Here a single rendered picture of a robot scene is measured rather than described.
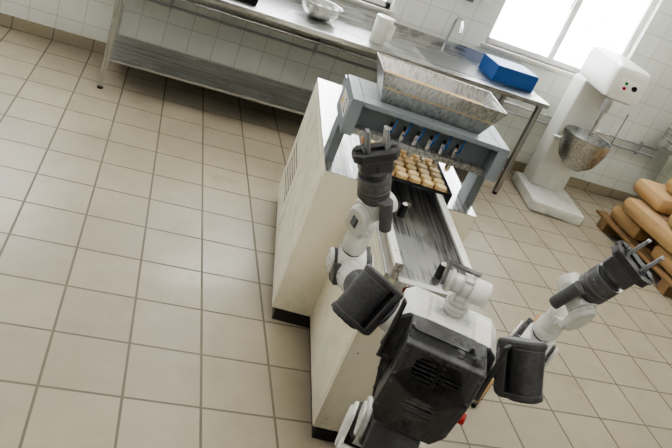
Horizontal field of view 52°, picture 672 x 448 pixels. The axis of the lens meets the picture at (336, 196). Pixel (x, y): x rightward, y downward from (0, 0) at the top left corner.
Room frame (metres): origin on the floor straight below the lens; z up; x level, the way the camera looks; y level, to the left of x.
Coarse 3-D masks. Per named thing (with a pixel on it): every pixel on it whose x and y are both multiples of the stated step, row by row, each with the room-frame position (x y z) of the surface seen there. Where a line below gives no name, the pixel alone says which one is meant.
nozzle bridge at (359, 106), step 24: (360, 96) 2.76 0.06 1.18; (336, 120) 2.88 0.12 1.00; (360, 120) 2.81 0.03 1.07; (384, 120) 2.83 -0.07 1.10; (408, 120) 2.76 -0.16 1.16; (432, 120) 2.84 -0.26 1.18; (336, 144) 2.81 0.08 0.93; (408, 144) 2.82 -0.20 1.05; (456, 144) 2.90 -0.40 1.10; (480, 144) 2.83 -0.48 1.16; (504, 144) 2.92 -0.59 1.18; (480, 168) 2.89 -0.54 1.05
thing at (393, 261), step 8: (392, 224) 2.33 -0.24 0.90; (392, 232) 2.26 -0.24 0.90; (384, 240) 2.25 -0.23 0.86; (392, 240) 2.20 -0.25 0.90; (384, 248) 2.21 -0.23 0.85; (392, 248) 2.14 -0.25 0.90; (384, 256) 2.18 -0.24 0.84; (392, 256) 2.10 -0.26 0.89; (400, 256) 2.11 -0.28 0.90; (392, 264) 2.07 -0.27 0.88; (400, 264) 2.04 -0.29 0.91; (392, 272) 2.05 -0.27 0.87
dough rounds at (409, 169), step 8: (360, 136) 3.10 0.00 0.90; (400, 152) 3.10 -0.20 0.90; (400, 160) 2.95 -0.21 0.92; (408, 160) 2.98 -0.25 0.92; (416, 160) 3.03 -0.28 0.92; (432, 160) 3.11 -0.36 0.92; (400, 168) 2.85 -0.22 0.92; (408, 168) 2.90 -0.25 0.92; (416, 168) 2.93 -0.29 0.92; (424, 168) 2.97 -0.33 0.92; (432, 168) 3.01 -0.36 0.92; (400, 176) 2.78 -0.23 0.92; (408, 176) 2.85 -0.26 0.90; (416, 176) 2.83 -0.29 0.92; (424, 176) 2.87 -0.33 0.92; (432, 176) 2.94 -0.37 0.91; (440, 176) 2.95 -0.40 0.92; (424, 184) 2.81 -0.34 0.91; (432, 184) 2.82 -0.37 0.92; (440, 184) 2.85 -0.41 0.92
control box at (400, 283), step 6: (396, 282) 2.07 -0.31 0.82; (402, 282) 2.06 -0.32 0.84; (408, 282) 2.07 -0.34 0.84; (414, 282) 2.09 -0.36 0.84; (402, 288) 2.06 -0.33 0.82; (426, 288) 2.08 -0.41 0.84; (432, 288) 2.10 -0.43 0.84; (438, 288) 2.11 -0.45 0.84; (438, 294) 2.09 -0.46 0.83; (444, 294) 2.10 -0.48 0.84
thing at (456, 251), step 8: (432, 192) 2.84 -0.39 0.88; (432, 200) 2.80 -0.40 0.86; (440, 200) 2.73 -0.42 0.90; (432, 208) 2.76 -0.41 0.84; (440, 208) 2.68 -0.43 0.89; (440, 216) 2.64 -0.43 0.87; (448, 216) 2.60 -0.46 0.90; (440, 224) 2.60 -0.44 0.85; (448, 224) 2.53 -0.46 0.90; (448, 232) 2.50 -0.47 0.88; (456, 232) 2.48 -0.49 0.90; (448, 240) 2.46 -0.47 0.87; (456, 240) 2.41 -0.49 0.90; (448, 248) 2.43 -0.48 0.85; (456, 248) 2.36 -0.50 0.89; (456, 256) 2.33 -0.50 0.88; (464, 256) 2.31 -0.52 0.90; (464, 264) 2.24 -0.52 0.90; (464, 272) 2.21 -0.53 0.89
